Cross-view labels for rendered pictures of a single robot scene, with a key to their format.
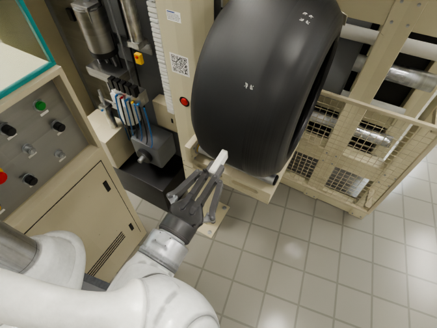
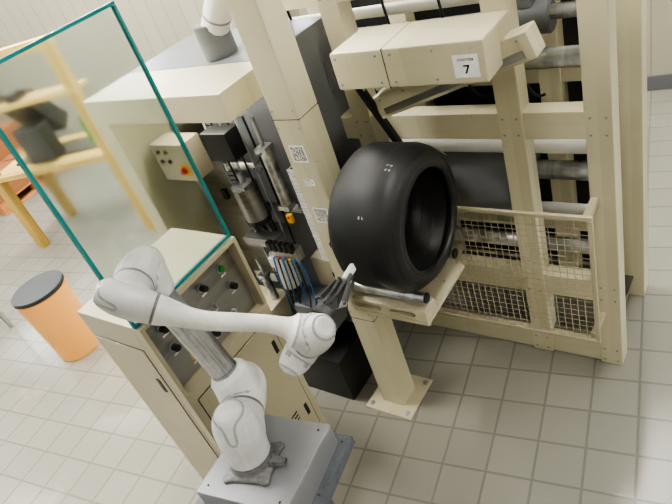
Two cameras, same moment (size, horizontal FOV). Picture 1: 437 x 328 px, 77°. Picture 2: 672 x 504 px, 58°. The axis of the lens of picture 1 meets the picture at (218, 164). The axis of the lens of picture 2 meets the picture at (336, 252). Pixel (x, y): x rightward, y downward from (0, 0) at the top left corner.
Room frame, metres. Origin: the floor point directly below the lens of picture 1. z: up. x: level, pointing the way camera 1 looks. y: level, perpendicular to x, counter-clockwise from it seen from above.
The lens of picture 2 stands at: (-1.21, -0.43, 2.46)
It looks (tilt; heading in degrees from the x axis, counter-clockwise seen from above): 34 degrees down; 15
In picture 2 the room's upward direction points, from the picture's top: 21 degrees counter-clockwise
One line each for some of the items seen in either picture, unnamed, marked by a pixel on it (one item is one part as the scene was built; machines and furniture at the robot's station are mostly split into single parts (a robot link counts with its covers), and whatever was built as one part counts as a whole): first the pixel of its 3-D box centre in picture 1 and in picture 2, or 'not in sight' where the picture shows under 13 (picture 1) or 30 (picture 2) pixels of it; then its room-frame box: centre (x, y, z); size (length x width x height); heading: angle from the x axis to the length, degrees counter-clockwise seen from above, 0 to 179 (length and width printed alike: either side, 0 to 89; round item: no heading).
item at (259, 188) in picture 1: (233, 172); (392, 302); (0.66, -0.06, 0.84); 0.36 x 0.09 x 0.06; 61
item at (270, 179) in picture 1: (235, 163); (389, 291); (0.66, -0.07, 0.90); 0.35 x 0.05 x 0.05; 61
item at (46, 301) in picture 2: not in sight; (60, 317); (1.81, 2.47, 0.29); 0.38 x 0.37 x 0.58; 161
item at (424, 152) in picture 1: (311, 146); (492, 270); (0.96, -0.49, 0.65); 0.90 x 0.02 x 0.70; 61
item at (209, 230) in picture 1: (204, 213); (399, 392); (0.89, 0.10, 0.01); 0.27 x 0.27 x 0.02; 61
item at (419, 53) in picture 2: not in sight; (418, 52); (0.98, -0.39, 1.71); 0.61 x 0.25 x 0.15; 61
